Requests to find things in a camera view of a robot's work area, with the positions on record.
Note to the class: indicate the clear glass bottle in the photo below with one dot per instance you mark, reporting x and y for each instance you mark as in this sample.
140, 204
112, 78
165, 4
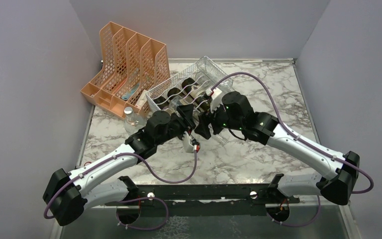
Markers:
209, 73
220, 138
132, 121

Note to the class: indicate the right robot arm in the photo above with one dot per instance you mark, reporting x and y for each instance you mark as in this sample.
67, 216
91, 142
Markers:
336, 173

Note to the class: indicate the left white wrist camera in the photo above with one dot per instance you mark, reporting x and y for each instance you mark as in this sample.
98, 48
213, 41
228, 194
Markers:
190, 144

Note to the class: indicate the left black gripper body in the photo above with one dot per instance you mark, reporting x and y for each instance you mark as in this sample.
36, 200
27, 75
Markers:
177, 126

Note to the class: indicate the green wine bottle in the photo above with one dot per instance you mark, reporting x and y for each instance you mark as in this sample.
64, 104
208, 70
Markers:
176, 97
195, 93
162, 102

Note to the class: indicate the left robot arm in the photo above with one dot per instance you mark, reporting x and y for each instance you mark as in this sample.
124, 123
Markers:
69, 194

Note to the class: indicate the white wire wine rack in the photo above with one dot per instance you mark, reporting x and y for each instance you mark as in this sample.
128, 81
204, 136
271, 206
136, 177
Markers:
162, 88

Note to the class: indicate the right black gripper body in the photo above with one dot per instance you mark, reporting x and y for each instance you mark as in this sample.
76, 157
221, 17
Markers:
219, 120

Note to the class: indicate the black metal base rail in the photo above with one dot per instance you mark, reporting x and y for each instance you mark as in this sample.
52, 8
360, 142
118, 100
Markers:
201, 201

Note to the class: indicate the orange plastic file organizer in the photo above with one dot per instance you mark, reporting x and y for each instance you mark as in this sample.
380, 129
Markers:
132, 63

